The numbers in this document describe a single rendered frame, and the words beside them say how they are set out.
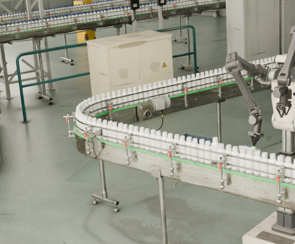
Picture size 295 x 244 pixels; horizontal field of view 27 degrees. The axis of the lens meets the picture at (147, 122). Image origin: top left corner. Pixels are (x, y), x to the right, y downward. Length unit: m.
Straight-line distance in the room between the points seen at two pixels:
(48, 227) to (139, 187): 1.19
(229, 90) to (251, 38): 3.83
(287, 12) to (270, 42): 0.62
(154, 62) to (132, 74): 0.41
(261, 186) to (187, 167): 0.63
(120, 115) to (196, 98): 0.92
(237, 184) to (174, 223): 1.60
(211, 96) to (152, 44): 2.37
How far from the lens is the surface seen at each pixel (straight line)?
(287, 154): 4.82
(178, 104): 6.34
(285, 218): 5.04
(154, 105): 6.01
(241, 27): 10.39
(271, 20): 10.74
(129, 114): 6.04
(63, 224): 5.99
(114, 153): 5.02
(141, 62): 8.69
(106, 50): 8.38
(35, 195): 6.71
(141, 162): 4.84
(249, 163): 4.25
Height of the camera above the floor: 2.66
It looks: 18 degrees down
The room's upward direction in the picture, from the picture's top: 4 degrees counter-clockwise
